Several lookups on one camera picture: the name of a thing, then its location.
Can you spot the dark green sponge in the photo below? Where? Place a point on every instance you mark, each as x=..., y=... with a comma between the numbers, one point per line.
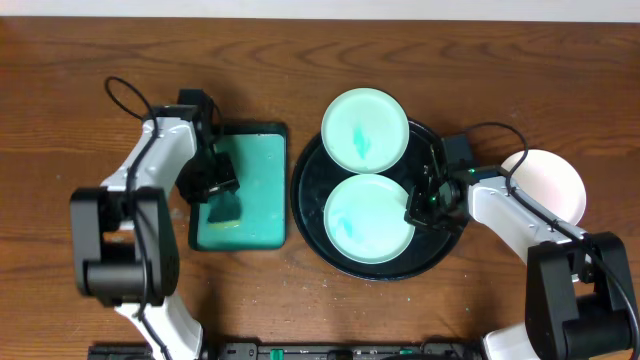
x=224, y=207

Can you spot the green rectangular soap tray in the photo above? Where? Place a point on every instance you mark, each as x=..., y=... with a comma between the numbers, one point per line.
x=258, y=153

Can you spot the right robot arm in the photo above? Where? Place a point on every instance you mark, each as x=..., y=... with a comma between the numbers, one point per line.
x=580, y=300

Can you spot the pink plate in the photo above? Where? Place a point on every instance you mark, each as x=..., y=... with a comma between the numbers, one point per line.
x=554, y=183

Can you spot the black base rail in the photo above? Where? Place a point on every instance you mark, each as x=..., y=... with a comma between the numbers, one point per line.
x=439, y=349

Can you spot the green plate with stain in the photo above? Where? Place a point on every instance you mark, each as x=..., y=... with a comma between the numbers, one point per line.
x=365, y=131

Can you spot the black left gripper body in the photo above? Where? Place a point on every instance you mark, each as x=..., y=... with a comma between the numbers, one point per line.
x=215, y=185

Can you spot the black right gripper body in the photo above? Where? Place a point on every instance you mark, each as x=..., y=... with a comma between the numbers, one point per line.
x=428, y=209

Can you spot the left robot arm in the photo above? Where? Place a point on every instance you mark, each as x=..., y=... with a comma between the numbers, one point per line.
x=124, y=246

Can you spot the round black tray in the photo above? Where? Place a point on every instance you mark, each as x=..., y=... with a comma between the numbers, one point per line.
x=316, y=175

